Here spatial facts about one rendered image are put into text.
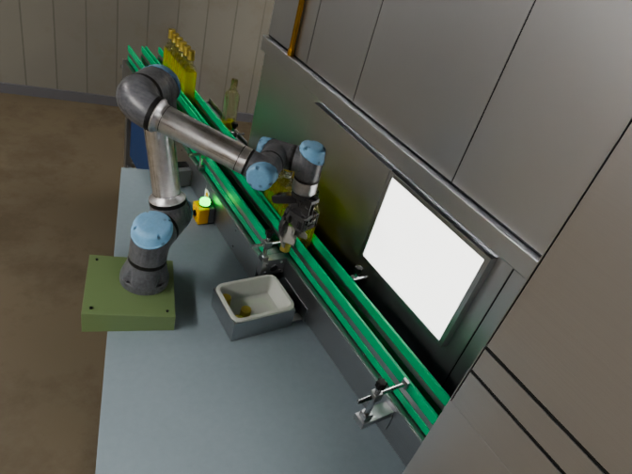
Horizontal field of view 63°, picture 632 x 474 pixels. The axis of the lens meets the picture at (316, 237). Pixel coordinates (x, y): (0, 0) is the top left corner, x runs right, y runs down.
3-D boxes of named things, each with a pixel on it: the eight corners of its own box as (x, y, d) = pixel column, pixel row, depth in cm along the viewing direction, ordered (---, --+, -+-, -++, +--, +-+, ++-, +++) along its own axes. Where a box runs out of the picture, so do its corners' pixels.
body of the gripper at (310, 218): (299, 236, 155) (307, 202, 148) (279, 222, 159) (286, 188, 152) (315, 229, 160) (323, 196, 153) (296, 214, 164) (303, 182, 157)
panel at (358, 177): (447, 345, 151) (498, 257, 131) (440, 348, 149) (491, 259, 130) (300, 181, 207) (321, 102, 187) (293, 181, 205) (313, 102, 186)
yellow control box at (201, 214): (213, 223, 209) (215, 209, 204) (196, 226, 205) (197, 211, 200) (207, 213, 213) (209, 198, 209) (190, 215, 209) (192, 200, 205)
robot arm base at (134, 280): (117, 292, 157) (119, 269, 152) (121, 260, 169) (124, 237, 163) (167, 297, 162) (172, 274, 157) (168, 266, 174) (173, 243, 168)
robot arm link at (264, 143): (252, 144, 140) (291, 155, 139) (263, 131, 149) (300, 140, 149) (248, 169, 144) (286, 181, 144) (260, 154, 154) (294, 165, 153)
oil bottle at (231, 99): (234, 134, 247) (243, 82, 233) (223, 134, 245) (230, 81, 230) (230, 129, 251) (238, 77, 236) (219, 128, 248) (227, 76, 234)
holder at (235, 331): (304, 322, 177) (309, 306, 172) (230, 341, 162) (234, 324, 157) (281, 289, 187) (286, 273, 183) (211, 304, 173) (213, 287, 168)
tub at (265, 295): (292, 324, 173) (297, 307, 169) (230, 340, 161) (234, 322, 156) (269, 291, 184) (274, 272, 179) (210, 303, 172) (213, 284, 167)
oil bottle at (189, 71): (193, 108, 259) (199, 53, 243) (182, 108, 256) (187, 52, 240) (189, 102, 263) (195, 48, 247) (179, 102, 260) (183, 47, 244)
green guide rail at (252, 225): (265, 253, 180) (269, 235, 175) (262, 253, 179) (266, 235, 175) (129, 59, 289) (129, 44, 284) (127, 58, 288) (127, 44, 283)
